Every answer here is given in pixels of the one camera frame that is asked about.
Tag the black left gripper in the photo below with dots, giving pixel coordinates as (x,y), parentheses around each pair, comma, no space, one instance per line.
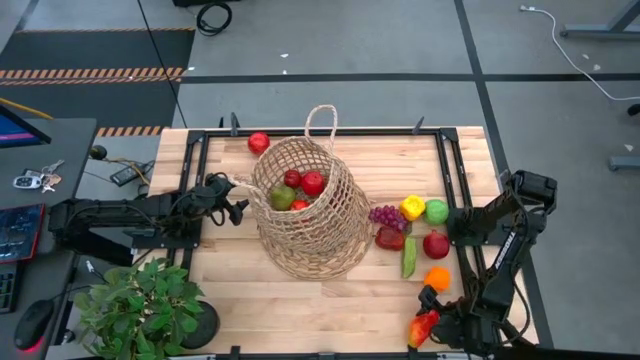
(207,202)

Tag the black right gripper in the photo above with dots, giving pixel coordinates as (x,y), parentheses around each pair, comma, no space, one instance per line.
(460,327)

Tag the red yellow mango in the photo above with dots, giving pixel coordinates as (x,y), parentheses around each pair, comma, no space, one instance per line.
(422,327)

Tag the green pear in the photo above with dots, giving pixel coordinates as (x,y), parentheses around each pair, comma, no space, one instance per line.
(282,197)

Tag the orange fruit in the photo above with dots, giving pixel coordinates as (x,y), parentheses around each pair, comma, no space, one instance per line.
(438,279)

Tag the dark red apple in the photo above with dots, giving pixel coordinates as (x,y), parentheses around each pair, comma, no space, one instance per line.
(292,178)

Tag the red round fruit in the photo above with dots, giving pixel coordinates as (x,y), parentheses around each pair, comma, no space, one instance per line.
(300,205)

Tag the green cucumber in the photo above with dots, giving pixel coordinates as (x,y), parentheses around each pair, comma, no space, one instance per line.
(409,257)

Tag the red bell pepper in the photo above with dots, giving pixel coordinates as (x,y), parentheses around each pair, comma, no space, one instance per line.
(390,238)

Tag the open-weave wicker basket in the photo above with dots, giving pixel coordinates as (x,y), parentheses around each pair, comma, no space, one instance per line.
(345,210)

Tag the green apple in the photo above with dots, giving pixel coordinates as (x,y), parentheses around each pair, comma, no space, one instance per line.
(436,212)

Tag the yellow bell pepper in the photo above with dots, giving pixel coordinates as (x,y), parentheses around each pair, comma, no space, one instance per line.
(412,207)

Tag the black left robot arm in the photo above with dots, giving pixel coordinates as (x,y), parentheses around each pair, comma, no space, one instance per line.
(100,215)

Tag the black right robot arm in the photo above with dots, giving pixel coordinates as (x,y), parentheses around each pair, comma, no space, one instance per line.
(515,235)

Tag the black power adapter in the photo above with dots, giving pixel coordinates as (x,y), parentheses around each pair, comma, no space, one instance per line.
(126,174)

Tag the black plant pot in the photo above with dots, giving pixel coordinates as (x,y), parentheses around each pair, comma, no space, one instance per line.
(205,325)

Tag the purple grape bunch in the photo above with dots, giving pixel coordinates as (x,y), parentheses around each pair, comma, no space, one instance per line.
(387,216)

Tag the black round knob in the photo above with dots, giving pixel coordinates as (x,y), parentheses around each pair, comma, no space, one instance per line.
(98,152)

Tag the green leafy plant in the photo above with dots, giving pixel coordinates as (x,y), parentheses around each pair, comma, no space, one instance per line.
(140,310)

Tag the black side desk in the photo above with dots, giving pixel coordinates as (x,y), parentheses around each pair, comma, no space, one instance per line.
(65,150)

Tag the bunch of metal keys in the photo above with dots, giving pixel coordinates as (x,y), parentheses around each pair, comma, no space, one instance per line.
(51,175)

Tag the black hazard-striped floor mat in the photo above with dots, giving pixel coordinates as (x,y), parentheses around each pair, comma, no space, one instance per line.
(100,50)

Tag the car key fob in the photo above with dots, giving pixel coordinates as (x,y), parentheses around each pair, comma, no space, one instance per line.
(26,182)

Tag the dark tablet red edge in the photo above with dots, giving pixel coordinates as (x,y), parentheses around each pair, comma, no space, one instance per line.
(20,232)

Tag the computer monitor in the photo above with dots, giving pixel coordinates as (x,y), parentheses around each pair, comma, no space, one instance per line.
(15,132)

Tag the grey desk foot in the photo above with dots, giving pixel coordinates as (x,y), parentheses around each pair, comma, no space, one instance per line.
(585,33)
(622,163)

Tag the black computer mouse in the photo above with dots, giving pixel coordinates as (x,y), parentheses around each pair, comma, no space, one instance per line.
(32,325)

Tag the backlit black keyboard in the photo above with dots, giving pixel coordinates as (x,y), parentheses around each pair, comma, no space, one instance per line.
(6,290)

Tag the black chair caster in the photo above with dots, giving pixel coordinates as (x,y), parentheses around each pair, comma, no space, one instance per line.
(635,109)

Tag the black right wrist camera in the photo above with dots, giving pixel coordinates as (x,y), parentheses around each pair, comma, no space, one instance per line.
(430,298)

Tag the black frame clamp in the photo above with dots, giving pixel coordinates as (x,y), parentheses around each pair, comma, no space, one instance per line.
(412,353)
(418,125)
(234,124)
(234,351)

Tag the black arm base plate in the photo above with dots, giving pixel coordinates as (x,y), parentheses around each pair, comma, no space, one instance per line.
(460,235)
(170,242)

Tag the black metal table frame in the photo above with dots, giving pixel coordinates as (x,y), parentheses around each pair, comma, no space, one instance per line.
(285,132)

